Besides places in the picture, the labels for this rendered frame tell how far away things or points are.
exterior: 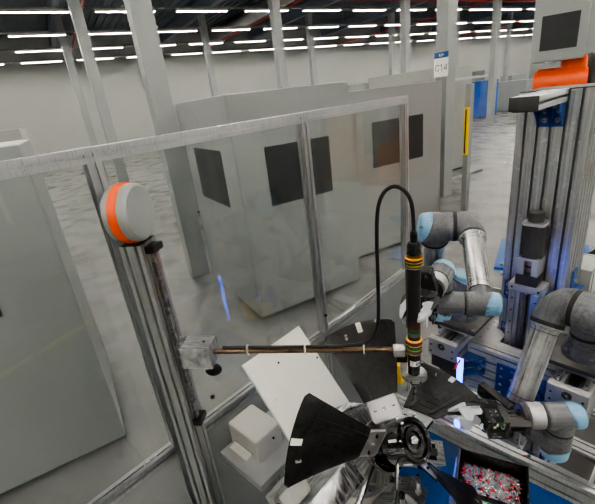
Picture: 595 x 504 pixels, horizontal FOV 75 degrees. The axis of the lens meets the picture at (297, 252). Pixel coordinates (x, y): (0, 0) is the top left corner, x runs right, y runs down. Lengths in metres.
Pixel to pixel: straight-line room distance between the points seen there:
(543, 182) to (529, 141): 0.18
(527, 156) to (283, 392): 1.33
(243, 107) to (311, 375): 2.65
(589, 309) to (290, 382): 0.90
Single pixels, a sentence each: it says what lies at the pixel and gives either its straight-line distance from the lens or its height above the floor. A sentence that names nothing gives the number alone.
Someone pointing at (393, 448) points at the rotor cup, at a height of 1.22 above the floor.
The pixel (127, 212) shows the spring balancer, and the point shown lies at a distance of 1.04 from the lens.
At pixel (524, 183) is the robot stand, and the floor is 1.67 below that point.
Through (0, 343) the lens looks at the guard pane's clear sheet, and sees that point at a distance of 1.24.
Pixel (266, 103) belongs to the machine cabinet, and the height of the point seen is 2.09.
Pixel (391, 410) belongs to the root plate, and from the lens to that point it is 1.23.
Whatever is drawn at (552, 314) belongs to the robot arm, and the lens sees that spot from 1.41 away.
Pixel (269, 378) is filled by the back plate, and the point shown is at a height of 1.30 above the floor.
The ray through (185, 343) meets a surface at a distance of 1.23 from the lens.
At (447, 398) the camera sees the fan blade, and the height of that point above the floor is 1.18.
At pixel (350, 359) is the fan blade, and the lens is 1.24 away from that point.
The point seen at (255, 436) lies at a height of 0.97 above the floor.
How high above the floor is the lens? 2.11
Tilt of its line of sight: 22 degrees down
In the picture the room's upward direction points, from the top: 7 degrees counter-clockwise
